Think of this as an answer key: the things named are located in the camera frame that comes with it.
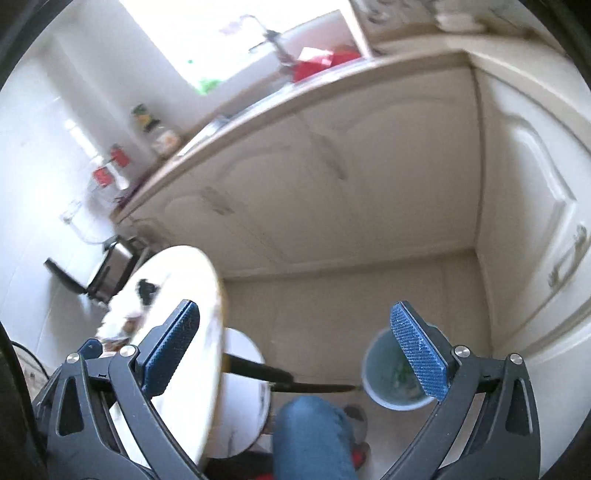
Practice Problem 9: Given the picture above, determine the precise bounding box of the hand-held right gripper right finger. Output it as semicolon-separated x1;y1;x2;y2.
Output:
383;301;542;480

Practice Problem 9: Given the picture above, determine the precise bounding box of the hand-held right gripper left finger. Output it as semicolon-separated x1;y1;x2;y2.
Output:
30;299;213;480

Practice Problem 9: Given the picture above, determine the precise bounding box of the white yellow snack wrapper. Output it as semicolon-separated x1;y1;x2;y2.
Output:
96;288;146;342

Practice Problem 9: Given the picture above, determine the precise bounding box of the black plastic bag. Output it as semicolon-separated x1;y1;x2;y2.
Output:
136;279;158;308

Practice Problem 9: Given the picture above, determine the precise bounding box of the steel electric grill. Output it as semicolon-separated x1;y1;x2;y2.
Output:
44;235;148;301

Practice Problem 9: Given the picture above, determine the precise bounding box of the grey red shoe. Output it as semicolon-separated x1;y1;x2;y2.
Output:
342;403;372;472

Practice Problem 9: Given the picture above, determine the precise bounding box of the white round stool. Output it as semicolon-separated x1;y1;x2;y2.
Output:
203;327;271;460

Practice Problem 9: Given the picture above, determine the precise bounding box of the black metal bar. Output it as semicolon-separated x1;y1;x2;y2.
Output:
224;353;365;394

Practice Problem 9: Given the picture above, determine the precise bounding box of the person's leg in jeans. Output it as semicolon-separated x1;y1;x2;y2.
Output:
272;396;361;480

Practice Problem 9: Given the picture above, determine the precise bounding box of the cream corner cabinet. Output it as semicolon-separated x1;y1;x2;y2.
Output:
471;51;591;384

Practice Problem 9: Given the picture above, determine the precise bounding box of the glass jar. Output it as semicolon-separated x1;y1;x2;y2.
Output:
152;129;181;158

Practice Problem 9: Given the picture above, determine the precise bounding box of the yellow toy figure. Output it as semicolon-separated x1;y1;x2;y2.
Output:
131;104;160;132

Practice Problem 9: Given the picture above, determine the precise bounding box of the red plastic container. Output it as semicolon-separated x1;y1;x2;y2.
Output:
291;46;361;84

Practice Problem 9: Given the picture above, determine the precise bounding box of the window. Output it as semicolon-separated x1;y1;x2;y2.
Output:
120;0;352;88

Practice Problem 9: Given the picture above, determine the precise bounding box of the metal faucet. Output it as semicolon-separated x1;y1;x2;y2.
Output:
238;14;296;65

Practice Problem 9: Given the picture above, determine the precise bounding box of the black cable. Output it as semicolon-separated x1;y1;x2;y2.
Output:
9;340;49;379

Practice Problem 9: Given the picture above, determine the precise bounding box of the metal cabinet handle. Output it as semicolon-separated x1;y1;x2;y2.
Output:
547;226;587;289

